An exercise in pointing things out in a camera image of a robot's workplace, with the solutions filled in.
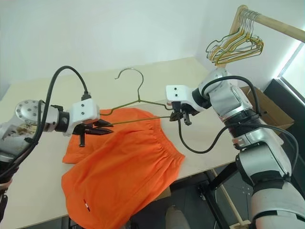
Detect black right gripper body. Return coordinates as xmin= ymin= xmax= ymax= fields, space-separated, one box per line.
xmin=171 ymin=101 xmax=193 ymax=126

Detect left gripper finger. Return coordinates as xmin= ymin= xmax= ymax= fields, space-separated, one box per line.
xmin=93 ymin=119 xmax=114 ymax=128
xmin=85 ymin=128 xmax=114 ymax=137

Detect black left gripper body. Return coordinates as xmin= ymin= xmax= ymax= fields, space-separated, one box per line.
xmin=72 ymin=121 xmax=96 ymax=148

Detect olive wire hanger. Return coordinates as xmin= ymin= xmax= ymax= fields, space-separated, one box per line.
xmin=99 ymin=67 xmax=175 ymax=126

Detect orange shorts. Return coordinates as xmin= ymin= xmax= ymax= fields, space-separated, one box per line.
xmin=61 ymin=107 xmax=186 ymax=224

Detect brown cardboard box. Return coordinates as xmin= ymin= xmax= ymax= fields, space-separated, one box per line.
xmin=239 ymin=85 xmax=295 ymax=131

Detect thin wooden pole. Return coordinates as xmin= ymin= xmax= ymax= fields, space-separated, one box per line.
xmin=211 ymin=167 xmax=251 ymax=229

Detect grey rounded shape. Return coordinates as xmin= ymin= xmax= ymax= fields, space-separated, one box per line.
xmin=164 ymin=204 xmax=189 ymax=229

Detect black panel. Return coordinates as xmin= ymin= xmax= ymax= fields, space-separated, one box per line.
xmin=263 ymin=78 xmax=305 ymax=135

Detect bright window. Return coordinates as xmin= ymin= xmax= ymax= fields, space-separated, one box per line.
xmin=277 ymin=41 xmax=305 ymax=84

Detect wooden rack rod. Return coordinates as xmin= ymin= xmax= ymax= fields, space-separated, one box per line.
xmin=237 ymin=4 xmax=305 ymax=44

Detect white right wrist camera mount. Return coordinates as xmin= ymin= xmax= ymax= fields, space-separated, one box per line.
xmin=165 ymin=84 xmax=200 ymax=113

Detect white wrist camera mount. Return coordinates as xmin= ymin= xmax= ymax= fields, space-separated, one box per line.
xmin=165 ymin=84 xmax=200 ymax=113
xmin=63 ymin=98 xmax=101 ymax=136

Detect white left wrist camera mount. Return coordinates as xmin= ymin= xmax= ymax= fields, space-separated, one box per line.
xmin=63 ymin=98 xmax=101 ymax=136

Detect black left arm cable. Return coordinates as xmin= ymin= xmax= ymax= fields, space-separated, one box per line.
xmin=0 ymin=66 xmax=92 ymax=179

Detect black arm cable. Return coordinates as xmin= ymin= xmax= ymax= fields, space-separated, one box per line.
xmin=176 ymin=75 xmax=300 ymax=179
xmin=0 ymin=66 xmax=92 ymax=179

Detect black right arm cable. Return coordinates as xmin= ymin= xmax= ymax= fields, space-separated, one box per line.
xmin=176 ymin=75 xmax=300 ymax=179

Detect yellow wire hanger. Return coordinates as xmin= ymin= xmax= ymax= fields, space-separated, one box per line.
xmin=214 ymin=14 xmax=263 ymax=67

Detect dark green wire hanger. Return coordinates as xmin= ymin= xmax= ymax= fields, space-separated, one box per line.
xmin=205 ymin=25 xmax=242 ymax=60

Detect silver wire hanger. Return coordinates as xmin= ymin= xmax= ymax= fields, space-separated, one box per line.
xmin=214 ymin=11 xmax=262 ymax=60

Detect wooden rack post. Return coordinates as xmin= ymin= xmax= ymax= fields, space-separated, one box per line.
xmin=215 ymin=5 xmax=246 ymax=70

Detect bunch of hanging wire hangers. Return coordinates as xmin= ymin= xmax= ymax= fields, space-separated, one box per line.
xmin=209 ymin=13 xmax=264 ymax=63

